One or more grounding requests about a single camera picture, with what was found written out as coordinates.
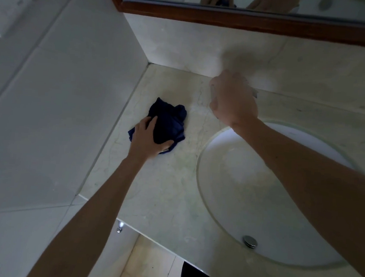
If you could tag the person's right forearm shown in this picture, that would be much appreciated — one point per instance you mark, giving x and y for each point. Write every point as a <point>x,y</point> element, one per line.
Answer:
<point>317,191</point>

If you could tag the chrome wall hook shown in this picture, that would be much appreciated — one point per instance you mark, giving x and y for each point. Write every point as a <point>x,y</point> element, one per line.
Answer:
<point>120,226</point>

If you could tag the person's right hand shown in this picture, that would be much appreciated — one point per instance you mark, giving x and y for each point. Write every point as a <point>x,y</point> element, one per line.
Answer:
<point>235,103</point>

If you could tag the beige marble sink countertop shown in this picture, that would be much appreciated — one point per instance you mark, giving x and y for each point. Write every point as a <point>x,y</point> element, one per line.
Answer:
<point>173,180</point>

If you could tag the white oval sink basin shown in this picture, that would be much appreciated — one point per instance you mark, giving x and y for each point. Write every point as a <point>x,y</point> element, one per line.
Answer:
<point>247,192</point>

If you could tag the person's left hand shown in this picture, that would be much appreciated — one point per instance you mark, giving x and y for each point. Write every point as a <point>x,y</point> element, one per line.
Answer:
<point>147,142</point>

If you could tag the wood framed wall mirror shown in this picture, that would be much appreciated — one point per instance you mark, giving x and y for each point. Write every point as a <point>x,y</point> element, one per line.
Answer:
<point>242,18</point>

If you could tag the person's left forearm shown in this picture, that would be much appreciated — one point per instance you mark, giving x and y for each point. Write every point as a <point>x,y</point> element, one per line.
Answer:
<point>87,221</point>

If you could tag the dark blue cleaning cloth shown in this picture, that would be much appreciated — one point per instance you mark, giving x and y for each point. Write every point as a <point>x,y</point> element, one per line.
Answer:
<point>168,120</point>

